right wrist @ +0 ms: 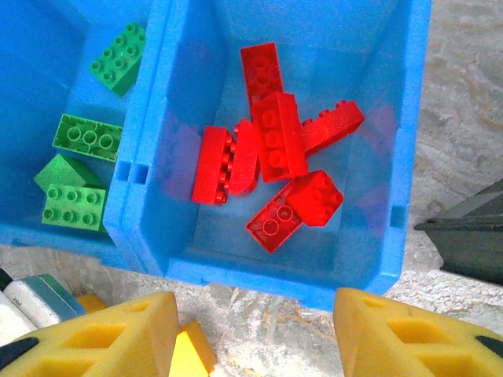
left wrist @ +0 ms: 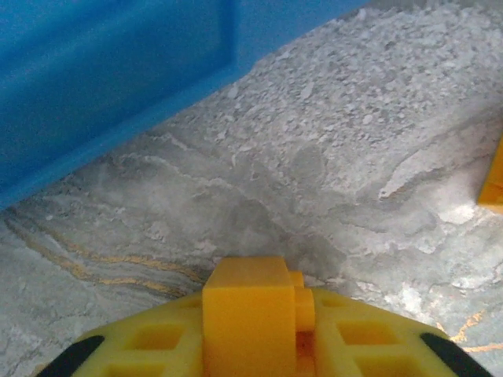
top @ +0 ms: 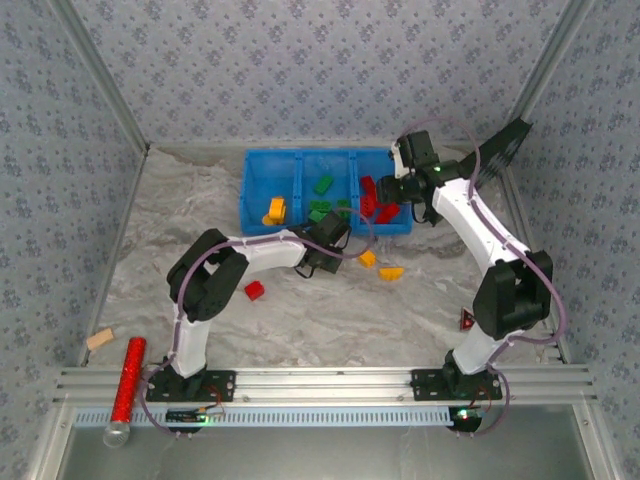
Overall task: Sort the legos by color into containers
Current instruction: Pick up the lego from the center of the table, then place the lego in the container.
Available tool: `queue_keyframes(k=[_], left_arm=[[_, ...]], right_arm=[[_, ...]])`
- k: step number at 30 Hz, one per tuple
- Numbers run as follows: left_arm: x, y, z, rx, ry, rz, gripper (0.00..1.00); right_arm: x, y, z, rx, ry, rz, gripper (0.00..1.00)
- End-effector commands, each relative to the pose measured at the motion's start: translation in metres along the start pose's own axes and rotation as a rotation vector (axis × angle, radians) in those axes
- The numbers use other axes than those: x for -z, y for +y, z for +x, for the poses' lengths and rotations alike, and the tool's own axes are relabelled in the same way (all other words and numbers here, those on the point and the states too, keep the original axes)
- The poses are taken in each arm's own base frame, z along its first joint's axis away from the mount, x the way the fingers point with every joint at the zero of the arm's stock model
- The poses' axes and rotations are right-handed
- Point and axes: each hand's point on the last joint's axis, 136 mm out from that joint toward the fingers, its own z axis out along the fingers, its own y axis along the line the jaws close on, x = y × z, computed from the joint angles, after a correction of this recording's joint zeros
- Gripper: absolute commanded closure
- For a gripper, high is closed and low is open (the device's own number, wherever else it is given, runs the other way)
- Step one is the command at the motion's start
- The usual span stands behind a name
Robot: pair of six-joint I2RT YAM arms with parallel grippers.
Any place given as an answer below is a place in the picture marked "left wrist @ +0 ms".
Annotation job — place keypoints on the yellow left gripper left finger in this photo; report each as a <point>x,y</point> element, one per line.
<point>118,353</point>

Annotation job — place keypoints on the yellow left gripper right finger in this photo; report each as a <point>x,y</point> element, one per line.
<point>393,353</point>

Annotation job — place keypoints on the yellow lego brick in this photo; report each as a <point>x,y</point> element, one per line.
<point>495,184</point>
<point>247,314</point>

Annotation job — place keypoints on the blue three-compartment plastic bin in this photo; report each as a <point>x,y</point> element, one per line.
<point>98,78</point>

